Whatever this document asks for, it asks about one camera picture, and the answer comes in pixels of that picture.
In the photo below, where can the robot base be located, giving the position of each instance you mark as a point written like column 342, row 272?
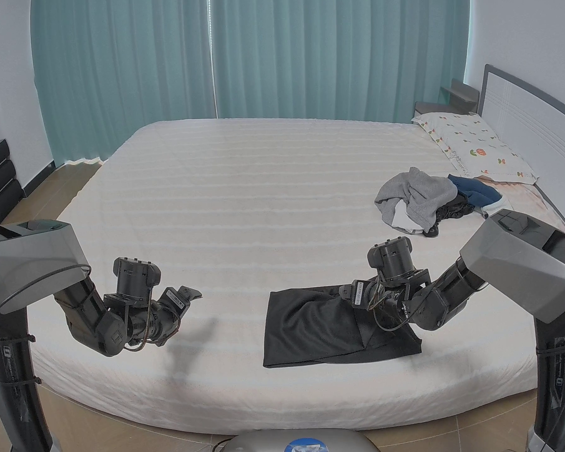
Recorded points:
column 263, row 443

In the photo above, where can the blue-green curtain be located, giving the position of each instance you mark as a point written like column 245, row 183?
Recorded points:
column 339, row 45
column 122, row 64

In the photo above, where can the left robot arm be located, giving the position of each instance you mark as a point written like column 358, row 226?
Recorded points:
column 89, row 309

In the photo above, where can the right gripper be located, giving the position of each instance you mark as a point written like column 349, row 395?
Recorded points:
column 362, row 294

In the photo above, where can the white printed pillow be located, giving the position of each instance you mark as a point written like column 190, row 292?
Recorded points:
column 475, row 141

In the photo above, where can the grey bedside table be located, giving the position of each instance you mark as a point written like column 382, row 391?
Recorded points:
column 459, row 91

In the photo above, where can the bed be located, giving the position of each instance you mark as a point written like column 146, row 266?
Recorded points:
column 240, row 181

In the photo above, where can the black T-shirt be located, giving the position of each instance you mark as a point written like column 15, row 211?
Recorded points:
column 310, row 332

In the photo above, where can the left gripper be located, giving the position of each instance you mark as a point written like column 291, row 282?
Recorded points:
column 167, row 313

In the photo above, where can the pile of clothes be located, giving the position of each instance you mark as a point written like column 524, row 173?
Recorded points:
column 423, row 196

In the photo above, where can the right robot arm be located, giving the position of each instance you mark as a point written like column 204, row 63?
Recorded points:
column 513, row 262

